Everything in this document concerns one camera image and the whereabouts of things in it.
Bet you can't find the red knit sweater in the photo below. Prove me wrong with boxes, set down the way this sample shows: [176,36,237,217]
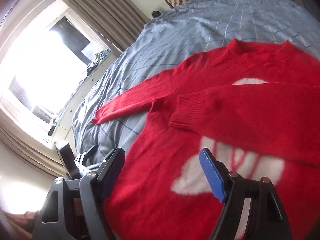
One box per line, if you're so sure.
[92,40,319,239]

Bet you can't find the clothes pile on sill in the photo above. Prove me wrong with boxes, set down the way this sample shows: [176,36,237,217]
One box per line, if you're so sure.
[86,48,112,76]

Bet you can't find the black device by bed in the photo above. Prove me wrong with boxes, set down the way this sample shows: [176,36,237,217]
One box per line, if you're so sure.
[55,141,106,180]

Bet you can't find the white window sill cabinet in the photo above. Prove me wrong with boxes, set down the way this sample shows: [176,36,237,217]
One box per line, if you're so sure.
[49,53,117,146]

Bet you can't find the blue plaid duvet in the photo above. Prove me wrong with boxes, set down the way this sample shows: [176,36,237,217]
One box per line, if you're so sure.
[72,0,319,163]

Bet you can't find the beige curtain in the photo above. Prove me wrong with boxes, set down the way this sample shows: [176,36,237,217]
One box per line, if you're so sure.
[62,0,150,55]

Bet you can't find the small black round clock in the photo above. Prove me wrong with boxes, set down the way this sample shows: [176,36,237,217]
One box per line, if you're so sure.
[151,10,162,18]

